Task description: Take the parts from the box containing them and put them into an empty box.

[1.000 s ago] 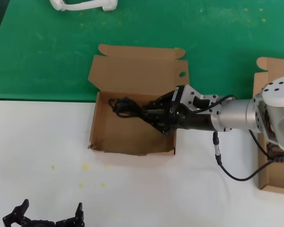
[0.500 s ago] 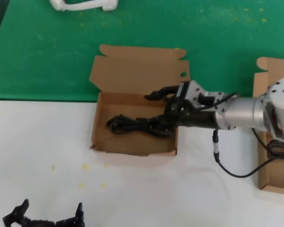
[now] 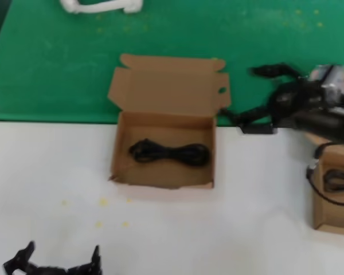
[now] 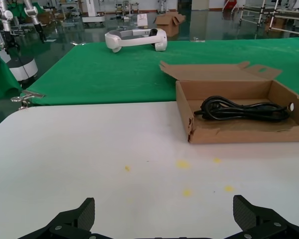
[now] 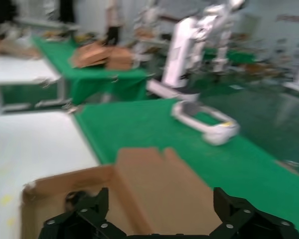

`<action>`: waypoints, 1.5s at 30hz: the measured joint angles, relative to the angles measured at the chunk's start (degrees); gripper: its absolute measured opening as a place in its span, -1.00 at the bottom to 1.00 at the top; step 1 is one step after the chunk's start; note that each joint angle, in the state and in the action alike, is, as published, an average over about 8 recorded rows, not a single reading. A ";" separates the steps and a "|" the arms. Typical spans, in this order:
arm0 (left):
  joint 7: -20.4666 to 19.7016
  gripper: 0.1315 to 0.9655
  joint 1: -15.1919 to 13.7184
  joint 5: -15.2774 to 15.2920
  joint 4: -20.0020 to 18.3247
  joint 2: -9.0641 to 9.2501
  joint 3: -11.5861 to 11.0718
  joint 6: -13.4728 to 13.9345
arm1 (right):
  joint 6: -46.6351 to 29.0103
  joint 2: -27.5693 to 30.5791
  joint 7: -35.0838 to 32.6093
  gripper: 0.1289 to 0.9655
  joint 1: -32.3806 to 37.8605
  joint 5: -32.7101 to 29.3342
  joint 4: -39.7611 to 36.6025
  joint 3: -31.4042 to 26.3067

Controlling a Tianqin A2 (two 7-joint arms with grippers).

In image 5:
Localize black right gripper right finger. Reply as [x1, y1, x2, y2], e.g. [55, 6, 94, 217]
[209, 187, 299, 239]

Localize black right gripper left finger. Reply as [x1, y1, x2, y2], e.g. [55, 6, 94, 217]
[38, 188, 127, 239]

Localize cardboard box with torn corner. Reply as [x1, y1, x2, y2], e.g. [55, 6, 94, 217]
[20, 146, 216, 239]

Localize small closed cardboard box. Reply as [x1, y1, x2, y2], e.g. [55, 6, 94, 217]
[106, 46, 137, 71]

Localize white VR headset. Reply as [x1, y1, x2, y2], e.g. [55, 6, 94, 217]
[171, 100, 241, 146]

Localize metal cloth clip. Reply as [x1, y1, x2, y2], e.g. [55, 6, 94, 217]
[62, 103, 83, 115]

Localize green cloth on neighbour table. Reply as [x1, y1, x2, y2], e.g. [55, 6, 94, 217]
[31, 34, 155, 105]

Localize white work table grey legs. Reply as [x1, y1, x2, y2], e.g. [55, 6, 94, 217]
[0, 56, 65, 113]

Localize white wheeled background robot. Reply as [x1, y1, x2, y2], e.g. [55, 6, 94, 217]
[147, 0, 245, 102]

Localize brown cardboard sheets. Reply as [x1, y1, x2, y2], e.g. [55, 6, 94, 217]
[0, 37, 40, 60]

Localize person in black trousers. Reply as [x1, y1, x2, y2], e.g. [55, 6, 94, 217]
[105, 0, 123, 45]

